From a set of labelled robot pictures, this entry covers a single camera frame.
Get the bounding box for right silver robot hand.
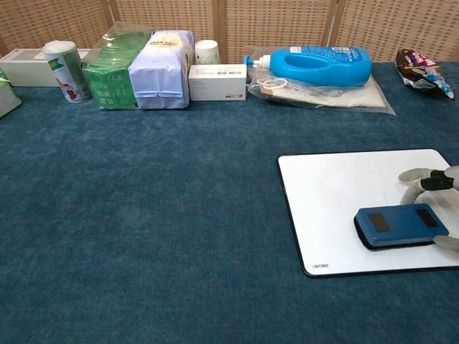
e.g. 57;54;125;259
397;165;459;252

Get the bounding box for blue board eraser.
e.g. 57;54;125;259
353;203;450;251

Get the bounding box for white drawing board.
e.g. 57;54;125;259
277;148;459;279

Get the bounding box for dark brown snack bag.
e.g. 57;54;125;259
394;48;455;100

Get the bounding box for clear zip plastic bag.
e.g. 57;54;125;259
245;45;397;116

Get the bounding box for blue pump detergent bottle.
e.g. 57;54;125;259
242;45;373;87

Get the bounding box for wicker folding screen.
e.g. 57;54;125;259
0;0;459;65

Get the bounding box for small white carton box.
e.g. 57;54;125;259
188;64;248;102

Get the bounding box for white paper cup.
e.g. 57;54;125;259
194;39;221;66

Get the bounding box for lavender paper bag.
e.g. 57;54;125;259
128;29;196;110

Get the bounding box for teal table mat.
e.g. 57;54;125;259
0;61;459;344

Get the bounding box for green packet stack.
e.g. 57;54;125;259
81;21;153;111

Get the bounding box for green white canister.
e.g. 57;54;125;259
42;40;93;104

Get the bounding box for long white power strip box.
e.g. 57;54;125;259
0;48;93;88

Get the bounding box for green tissue pack open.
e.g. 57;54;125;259
0;68;23;119

